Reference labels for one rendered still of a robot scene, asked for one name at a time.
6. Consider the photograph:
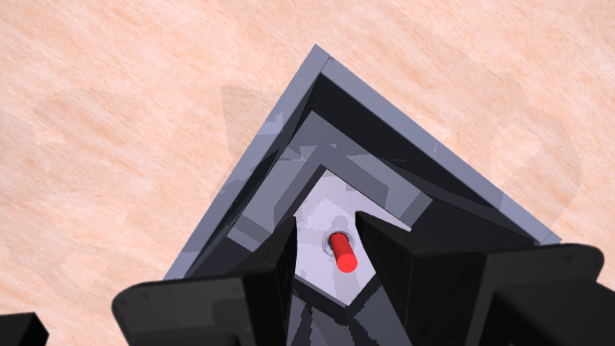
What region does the dark grey open box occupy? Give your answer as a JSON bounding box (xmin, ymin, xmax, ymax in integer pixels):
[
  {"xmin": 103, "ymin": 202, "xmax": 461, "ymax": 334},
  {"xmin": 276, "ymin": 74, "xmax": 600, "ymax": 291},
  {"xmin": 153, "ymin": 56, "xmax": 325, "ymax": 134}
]
[{"xmin": 162, "ymin": 43, "xmax": 562, "ymax": 346}]

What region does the lavender square block with hole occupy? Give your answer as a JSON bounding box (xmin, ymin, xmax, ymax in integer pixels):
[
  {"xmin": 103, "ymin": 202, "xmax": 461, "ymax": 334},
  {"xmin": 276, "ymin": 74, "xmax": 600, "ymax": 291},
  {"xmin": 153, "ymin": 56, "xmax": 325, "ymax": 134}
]
[{"xmin": 273, "ymin": 163, "xmax": 412, "ymax": 306}]

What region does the red peg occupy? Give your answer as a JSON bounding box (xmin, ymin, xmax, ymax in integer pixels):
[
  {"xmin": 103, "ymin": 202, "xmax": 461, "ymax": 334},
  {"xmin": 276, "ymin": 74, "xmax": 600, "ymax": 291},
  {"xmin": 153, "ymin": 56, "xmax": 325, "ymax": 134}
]
[{"xmin": 330, "ymin": 233, "xmax": 357, "ymax": 273}]

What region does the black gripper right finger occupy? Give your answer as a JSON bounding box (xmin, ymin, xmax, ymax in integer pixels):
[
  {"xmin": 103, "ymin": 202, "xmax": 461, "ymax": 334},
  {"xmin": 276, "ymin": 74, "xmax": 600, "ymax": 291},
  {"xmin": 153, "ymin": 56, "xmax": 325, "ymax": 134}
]
[{"xmin": 355, "ymin": 210, "xmax": 604, "ymax": 346}]

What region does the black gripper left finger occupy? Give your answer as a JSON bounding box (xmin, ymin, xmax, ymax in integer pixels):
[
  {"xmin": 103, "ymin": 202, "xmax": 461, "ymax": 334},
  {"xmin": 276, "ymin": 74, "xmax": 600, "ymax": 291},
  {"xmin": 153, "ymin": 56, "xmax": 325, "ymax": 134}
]
[{"xmin": 111, "ymin": 216, "xmax": 297, "ymax": 346}]

